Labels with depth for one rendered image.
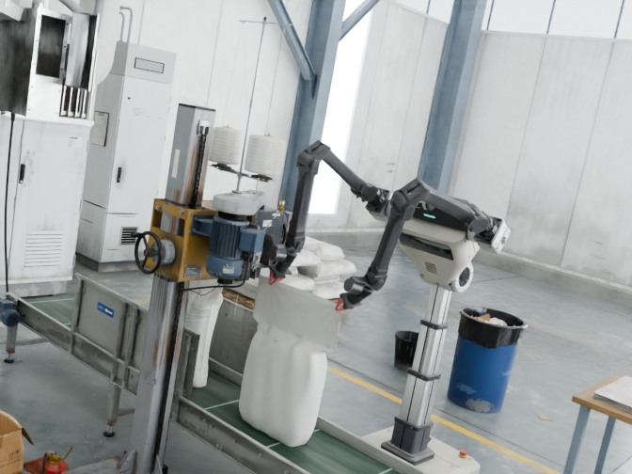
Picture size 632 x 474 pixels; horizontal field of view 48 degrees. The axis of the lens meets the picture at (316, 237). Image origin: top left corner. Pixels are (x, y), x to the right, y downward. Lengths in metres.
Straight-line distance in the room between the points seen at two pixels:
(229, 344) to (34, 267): 2.35
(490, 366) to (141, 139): 3.87
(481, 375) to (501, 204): 6.61
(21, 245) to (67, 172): 0.65
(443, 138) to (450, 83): 0.88
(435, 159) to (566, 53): 2.51
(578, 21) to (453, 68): 1.96
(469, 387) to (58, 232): 3.32
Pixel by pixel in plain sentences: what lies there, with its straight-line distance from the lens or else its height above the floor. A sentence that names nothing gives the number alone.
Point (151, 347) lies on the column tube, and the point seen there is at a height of 0.70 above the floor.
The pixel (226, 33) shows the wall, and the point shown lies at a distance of 8.38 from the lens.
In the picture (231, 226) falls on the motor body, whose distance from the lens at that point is 2.93.
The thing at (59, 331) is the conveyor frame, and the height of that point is 0.37.
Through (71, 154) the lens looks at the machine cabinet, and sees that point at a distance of 5.85.
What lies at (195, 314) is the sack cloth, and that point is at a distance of 3.58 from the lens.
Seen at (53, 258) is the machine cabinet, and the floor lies 0.36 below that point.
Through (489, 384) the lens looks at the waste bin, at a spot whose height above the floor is 0.22.
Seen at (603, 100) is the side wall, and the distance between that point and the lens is 11.06.
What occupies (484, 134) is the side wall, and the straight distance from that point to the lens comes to 11.71.
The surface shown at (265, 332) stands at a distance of 3.26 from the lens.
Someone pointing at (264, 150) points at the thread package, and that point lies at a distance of 2.99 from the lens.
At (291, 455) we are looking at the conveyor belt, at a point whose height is 0.38.
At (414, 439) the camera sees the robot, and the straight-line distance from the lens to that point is 3.60.
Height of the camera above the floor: 1.81
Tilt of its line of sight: 9 degrees down
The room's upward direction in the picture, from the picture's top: 10 degrees clockwise
